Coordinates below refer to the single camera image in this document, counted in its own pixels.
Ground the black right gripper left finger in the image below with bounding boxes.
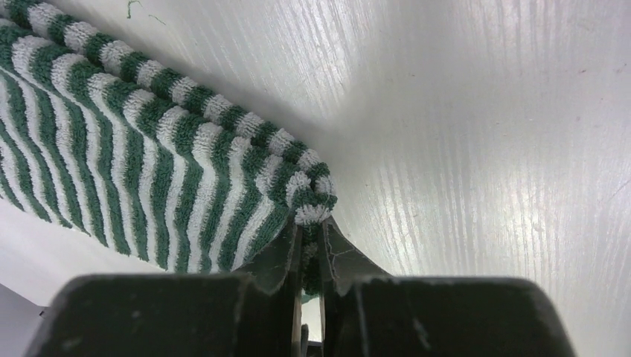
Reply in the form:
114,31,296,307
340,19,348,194
26,223,302,356

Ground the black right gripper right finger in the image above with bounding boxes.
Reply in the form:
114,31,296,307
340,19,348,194
318,219,574,356

